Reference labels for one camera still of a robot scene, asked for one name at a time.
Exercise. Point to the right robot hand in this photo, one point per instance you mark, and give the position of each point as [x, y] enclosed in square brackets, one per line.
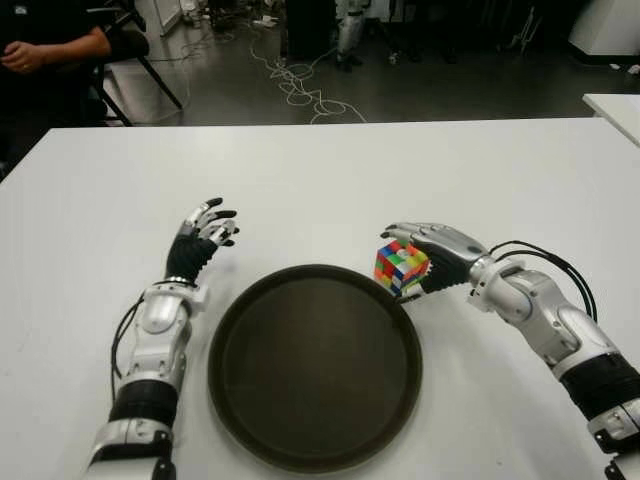
[450, 250]

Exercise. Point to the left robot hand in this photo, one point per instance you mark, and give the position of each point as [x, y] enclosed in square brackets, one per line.
[187, 255]

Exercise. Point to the multicoloured Rubik's cube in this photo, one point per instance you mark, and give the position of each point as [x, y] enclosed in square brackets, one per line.
[400, 267]

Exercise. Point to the dark brown round plate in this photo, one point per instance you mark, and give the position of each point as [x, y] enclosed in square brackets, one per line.
[315, 370]

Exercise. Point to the person's bare forearm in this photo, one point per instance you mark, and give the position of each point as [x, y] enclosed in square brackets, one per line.
[50, 50]

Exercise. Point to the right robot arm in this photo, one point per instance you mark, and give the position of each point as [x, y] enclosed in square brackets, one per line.
[535, 300]

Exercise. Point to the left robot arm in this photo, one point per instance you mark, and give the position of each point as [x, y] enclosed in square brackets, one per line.
[157, 320]

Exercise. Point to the black chair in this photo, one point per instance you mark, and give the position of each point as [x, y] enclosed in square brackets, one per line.
[160, 82]

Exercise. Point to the small white floor object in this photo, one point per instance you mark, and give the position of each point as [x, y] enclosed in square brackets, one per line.
[394, 58]

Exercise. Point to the white side table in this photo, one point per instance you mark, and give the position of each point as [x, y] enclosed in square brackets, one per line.
[620, 112]

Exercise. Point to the seated person black clothes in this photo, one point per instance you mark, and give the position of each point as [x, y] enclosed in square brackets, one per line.
[30, 100]

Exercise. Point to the metal folding stand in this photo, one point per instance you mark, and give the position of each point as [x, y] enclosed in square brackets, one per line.
[525, 30]

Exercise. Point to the silver humanoid robot legs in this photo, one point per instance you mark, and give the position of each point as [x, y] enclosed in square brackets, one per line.
[347, 35]

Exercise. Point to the white board panel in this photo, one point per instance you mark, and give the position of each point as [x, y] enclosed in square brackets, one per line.
[160, 15]

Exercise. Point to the white power strip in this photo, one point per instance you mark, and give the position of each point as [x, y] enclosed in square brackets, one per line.
[266, 21]

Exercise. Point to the white paper scraps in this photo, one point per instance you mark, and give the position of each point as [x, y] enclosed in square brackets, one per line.
[631, 69]

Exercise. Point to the black cabinet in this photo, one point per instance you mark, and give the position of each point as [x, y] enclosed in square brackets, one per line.
[310, 30]

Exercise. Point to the white cabinet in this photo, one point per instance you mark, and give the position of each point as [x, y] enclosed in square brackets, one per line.
[610, 25]

